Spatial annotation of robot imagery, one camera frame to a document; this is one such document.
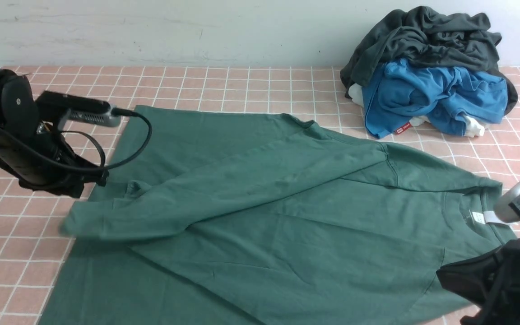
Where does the blue crumpled garment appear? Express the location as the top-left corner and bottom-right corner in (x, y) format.
(362, 58), (509, 139)

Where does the green long-sleeve shirt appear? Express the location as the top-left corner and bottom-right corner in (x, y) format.
(40, 106), (515, 325)

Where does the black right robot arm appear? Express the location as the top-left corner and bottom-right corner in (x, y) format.
(436, 195), (520, 325)

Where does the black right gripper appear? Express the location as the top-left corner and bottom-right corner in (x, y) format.
(436, 238), (520, 325)

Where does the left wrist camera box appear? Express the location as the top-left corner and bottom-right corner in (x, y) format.
(35, 90), (121, 128)

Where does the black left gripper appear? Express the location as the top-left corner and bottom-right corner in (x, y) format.
(0, 131), (109, 198)

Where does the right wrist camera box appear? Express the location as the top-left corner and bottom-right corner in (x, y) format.
(489, 181), (520, 224)

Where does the pink checkered tablecloth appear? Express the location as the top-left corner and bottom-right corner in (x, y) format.
(0, 66), (520, 325)

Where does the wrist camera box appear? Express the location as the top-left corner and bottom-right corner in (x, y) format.
(489, 181), (520, 224)
(35, 90), (121, 128)

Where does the black left camera cable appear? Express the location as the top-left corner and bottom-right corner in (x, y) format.
(0, 108), (153, 174)

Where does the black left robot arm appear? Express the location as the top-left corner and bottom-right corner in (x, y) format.
(0, 69), (120, 198)

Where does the dark grey crumpled garment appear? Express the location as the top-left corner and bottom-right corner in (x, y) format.
(340, 6), (503, 90)

